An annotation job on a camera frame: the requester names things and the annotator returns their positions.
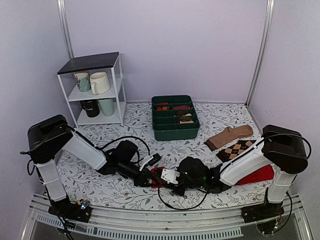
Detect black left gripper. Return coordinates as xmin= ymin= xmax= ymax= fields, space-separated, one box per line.
xmin=118 ymin=160 xmax=159 ymax=188

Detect red and cream sock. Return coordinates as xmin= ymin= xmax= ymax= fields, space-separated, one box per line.
xmin=146 ymin=166 xmax=165 ymax=189

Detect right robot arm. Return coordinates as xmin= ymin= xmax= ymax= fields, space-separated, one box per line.
xmin=171 ymin=124 xmax=311 ymax=218

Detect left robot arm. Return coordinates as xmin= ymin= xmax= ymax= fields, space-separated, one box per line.
xmin=26 ymin=115 xmax=151 ymax=217

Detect rolled socks in bin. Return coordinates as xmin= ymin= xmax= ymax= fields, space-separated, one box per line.
xmin=153 ymin=102 xmax=195 ymax=124

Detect black argyle sock pair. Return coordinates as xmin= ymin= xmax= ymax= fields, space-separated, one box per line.
xmin=216 ymin=140 xmax=256 ymax=163

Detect tan ribbed sock pair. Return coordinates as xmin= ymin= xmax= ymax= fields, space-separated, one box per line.
xmin=204 ymin=124 xmax=254 ymax=151

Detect green divided storage bin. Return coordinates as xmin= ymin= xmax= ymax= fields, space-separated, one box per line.
xmin=151 ymin=95 xmax=200 ymax=141

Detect folded red sock pair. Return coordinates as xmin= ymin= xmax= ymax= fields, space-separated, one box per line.
xmin=236 ymin=164 xmax=275 ymax=185

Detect mint green mug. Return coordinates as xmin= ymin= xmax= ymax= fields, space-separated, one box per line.
xmin=98 ymin=98 xmax=114 ymax=117

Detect black mug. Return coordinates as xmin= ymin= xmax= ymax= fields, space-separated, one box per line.
xmin=80 ymin=99 xmax=100 ymax=118

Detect white ceramic mug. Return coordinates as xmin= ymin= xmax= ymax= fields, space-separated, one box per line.
xmin=89 ymin=72 xmax=110 ymax=95

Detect white shelf unit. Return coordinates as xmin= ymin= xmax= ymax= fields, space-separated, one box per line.
xmin=57 ymin=52 xmax=127 ymax=128

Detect floral teal mug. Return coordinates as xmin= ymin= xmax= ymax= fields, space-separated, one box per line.
xmin=73 ymin=71 xmax=91 ymax=93

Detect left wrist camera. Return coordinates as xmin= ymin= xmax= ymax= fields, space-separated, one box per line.
xmin=139 ymin=153 xmax=161 ymax=172

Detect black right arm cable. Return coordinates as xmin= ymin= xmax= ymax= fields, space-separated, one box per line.
xmin=157 ymin=132 xmax=313 ymax=226

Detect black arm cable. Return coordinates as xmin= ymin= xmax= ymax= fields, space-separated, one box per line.
xmin=19 ymin=127 xmax=152 ymax=166
xmin=157 ymin=132 xmax=313 ymax=226

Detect aluminium front rail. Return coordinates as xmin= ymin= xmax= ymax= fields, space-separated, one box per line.
xmin=22 ymin=192 xmax=313 ymax=240

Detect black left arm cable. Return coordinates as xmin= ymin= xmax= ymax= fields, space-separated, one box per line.
xmin=19 ymin=127 xmax=152 ymax=166

